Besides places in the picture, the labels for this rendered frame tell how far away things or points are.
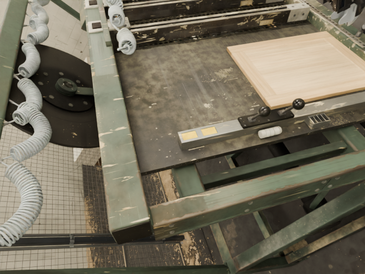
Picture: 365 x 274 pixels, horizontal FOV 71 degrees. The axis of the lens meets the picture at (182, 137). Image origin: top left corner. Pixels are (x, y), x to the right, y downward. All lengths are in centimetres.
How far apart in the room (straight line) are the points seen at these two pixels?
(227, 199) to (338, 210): 82
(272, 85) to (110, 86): 65
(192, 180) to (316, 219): 82
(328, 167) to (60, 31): 646
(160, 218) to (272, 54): 95
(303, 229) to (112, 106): 113
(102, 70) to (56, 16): 569
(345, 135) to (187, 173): 62
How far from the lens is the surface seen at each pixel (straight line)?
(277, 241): 161
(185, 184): 85
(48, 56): 181
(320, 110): 108
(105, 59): 113
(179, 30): 141
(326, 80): 128
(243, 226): 272
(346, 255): 231
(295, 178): 83
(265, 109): 83
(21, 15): 195
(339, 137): 116
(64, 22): 677
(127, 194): 69
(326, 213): 149
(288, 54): 138
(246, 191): 76
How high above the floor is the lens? 218
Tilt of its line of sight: 38 degrees down
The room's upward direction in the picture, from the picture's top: 74 degrees counter-clockwise
